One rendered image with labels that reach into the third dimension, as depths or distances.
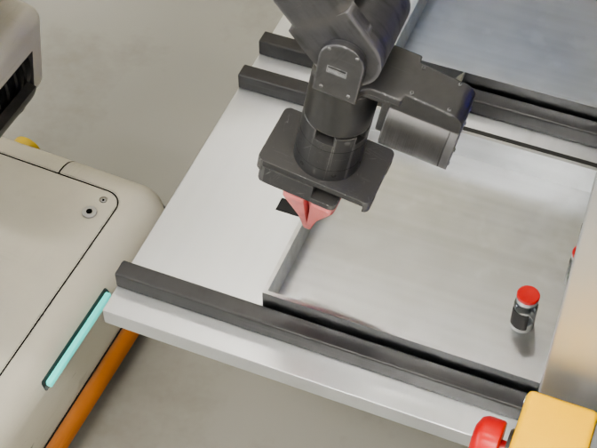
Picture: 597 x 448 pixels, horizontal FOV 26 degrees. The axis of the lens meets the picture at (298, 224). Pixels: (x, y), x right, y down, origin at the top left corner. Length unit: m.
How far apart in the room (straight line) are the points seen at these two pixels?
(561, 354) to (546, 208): 0.34
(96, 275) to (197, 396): 0.31
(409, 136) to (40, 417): 1.07
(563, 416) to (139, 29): 1.95
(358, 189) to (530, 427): 0.25
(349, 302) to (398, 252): 0.08
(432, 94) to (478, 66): 0.44
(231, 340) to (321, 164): 0.21
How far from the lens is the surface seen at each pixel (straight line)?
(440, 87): 0.99
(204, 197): 1.28
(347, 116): 1.01
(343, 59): 0.94
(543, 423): 0.97
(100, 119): 2.61
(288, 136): 1.09
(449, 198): 1.28
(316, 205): 1.09
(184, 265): 1.23
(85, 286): 1.99
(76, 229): 2.06
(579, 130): 1.34
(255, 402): 2.17
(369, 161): 1.09
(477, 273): 1.23
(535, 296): 1.16
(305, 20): 0.94
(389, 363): 1.14
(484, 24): 1.47
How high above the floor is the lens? 1.85
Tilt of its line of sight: 50 degrees down
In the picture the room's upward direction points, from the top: straight up
